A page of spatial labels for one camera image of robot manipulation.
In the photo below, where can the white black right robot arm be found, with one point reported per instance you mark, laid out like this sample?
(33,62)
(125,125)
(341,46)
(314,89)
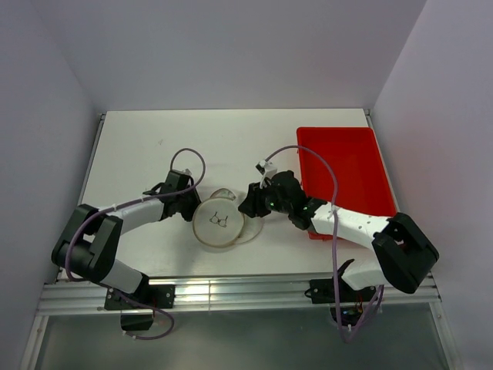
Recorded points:
(403,254)

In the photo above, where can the red plastic tray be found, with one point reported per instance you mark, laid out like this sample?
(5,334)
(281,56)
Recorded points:
(355,159)

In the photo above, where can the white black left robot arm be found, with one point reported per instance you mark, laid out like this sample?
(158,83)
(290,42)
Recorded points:
(88,244)

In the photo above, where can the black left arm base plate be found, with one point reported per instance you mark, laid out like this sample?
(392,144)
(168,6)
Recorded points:
(142,309)

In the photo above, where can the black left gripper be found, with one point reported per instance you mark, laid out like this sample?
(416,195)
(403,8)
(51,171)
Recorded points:
(188,216)

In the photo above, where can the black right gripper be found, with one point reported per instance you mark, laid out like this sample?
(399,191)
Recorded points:
(253,204)

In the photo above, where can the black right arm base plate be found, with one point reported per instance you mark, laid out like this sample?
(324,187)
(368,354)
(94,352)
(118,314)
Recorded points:
(321,291)

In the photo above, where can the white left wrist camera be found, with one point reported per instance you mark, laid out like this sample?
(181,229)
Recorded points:
(186,170)

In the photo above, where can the aluminium mounting rail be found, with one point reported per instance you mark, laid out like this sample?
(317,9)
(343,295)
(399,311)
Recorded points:
(207,294)

